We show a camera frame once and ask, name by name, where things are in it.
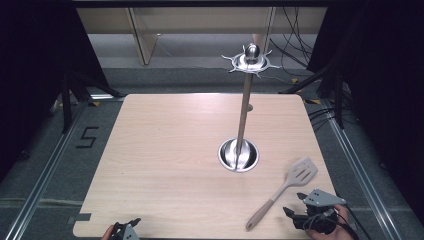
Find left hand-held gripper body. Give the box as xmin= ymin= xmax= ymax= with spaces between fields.
xmin=111 ymin=222 xmax=141 ymax=240

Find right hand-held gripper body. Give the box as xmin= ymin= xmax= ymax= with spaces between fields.
xmin=293 ymin=188 xmax=348 ymax=235

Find grey slotted spatula beige handle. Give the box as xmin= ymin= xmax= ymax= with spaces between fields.
xmin=245 ymin=157 xmax=319 ymax=232

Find person's left hand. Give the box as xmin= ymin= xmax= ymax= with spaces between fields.
xmin=101 ymin=224 xmax=116 ymax=240

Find person's right hand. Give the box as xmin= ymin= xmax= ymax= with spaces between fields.
xmin=304 ymin=204 xmax=355 ymax=240

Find stainless steel utensil rack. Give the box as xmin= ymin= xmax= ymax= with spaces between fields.
xmin=221 ymin=43 xmax=282 ymax=174

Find black metal stand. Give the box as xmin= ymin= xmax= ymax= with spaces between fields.
xmin=279 ymin=61 xmax=349 ymax=130
xmin=58 ymin=65 xmax=125 ymax=135

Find black curtain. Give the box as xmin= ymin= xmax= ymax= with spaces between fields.
xmin=0 ymin=0 xmax=111 ymax=183
xmin=306 ymin=0 xmax=424 ymax=228

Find beige wooden desk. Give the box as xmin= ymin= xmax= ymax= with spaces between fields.
xmin=75 ymin=6 xmax=328 ymax=66

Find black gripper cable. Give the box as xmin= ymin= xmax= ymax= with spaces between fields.
xmin=304 ymin=205 xmax=364 ymax=240

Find aluminium floor rail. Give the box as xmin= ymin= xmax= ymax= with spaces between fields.
xmin=2 ymin=95 xmax=116 ymax=240
xmin=319 ymin=99 xmax=403 ymax=240

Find black floor cables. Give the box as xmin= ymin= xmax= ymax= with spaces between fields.
xmin=307 ymin=105 xmax=338 ymax=132

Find bundle of black hanging cables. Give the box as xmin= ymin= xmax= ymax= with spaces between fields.
xmin=269 ymin=6 xmax=318 ymax=69

